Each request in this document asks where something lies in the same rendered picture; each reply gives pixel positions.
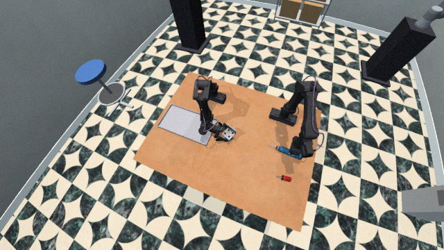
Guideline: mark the red screwdriver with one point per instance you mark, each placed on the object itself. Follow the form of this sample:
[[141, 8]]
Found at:
[[286, 178]]

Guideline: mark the blue electric screwdriver barrel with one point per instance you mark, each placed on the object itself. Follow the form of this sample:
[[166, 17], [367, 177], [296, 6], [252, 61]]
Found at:
[[286, 151]]

